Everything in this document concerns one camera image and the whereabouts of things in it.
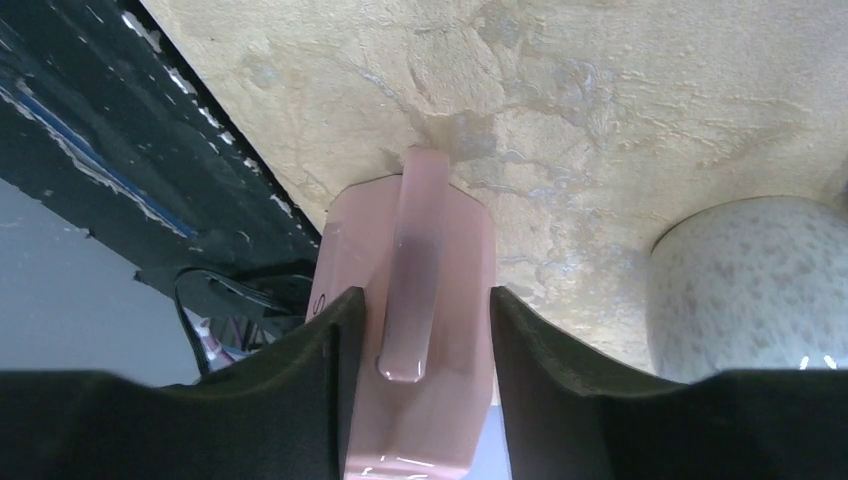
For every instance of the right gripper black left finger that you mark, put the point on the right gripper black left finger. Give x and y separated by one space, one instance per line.
282 413

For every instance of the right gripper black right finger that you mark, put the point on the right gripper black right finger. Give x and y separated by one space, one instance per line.
571 412

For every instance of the pink faceted mug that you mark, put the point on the pink faceted mug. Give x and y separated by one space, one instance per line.
424 254

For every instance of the white speckled mug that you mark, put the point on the white speckled mug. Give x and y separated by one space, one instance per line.
758 283

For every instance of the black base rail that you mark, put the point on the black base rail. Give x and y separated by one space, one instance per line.
105 123

